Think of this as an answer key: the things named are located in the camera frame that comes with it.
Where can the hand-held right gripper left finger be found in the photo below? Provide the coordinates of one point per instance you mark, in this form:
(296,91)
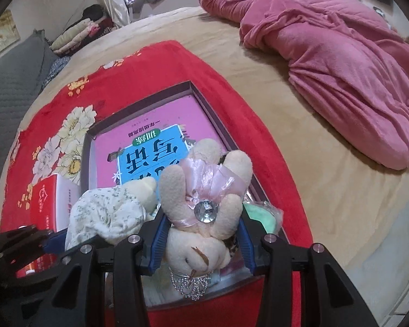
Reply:
(158,247)

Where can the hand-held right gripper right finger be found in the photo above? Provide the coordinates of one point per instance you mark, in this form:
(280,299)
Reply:
(247,247)

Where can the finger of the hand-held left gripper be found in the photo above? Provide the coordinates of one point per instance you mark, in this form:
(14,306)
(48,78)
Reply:
(56,242)
(37,253)

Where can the green makeup sponge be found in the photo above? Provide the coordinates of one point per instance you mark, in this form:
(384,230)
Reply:
(262,221)

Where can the pale floral cloth pack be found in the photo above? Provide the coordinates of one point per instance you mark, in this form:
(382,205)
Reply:
(102,214)

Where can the teddy bear with pink dress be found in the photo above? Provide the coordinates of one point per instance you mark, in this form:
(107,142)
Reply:
(204,184)

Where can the dark grey shallow box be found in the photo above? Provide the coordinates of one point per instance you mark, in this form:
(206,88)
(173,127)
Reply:
(208,109)

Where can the red tissue pack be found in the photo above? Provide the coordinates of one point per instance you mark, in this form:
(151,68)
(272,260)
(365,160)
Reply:
(51,204)

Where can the pink and blue book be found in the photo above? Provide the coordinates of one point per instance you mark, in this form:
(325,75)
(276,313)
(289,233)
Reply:
(163,115)

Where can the grey quilted cushion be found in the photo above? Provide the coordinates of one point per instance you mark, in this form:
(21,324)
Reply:
(13,85)

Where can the blue patterned pillow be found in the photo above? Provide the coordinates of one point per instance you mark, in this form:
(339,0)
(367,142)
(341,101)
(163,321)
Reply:
(56,68)

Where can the red floral blanket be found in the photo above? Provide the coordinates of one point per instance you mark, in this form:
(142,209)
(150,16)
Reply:
(177,64)

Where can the folded clothes pile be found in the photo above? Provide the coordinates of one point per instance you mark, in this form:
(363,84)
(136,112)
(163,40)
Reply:
(78,30)

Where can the pink quilt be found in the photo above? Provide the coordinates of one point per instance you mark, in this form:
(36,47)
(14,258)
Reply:
(344,58)

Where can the white curtain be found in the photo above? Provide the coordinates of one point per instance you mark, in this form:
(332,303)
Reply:
(112,0)

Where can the wall painting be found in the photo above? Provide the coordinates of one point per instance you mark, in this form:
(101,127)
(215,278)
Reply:
(1,35)

